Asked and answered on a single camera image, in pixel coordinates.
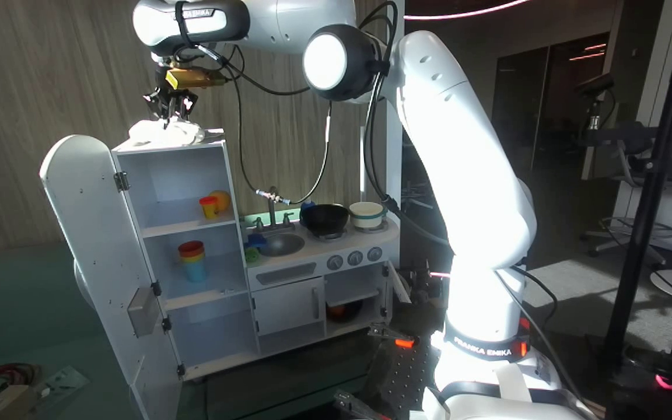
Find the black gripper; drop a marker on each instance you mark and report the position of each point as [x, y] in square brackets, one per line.
[167, 101]

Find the white cloth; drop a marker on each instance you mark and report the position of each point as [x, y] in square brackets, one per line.
[170, 134]

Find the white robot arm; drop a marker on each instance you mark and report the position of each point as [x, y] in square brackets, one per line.
[485, 209]

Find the grey toy sink basin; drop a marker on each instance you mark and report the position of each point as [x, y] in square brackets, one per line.
[280, 244]

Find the white cabinet door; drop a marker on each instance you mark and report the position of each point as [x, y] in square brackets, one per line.
[80, 180]

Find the stacked colourful cups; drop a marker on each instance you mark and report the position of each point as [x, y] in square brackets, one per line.
[191, 258]

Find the green toy cup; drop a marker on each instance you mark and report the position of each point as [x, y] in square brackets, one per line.
[251, 254]

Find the white toy kitchen unit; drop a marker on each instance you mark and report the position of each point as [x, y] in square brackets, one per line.
[245, 311]

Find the black toy pot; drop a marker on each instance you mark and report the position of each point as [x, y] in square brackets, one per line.
[325, 221]

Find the white toy bowl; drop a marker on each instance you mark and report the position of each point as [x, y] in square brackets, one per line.
[366, 216]

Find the black vertical pole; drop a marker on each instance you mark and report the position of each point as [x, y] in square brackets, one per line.
[651, 193]

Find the gold wrist camera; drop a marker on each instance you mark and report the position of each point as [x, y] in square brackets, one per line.
[185, 78]

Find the white vertical post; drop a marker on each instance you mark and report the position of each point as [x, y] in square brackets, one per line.
[380, 158]

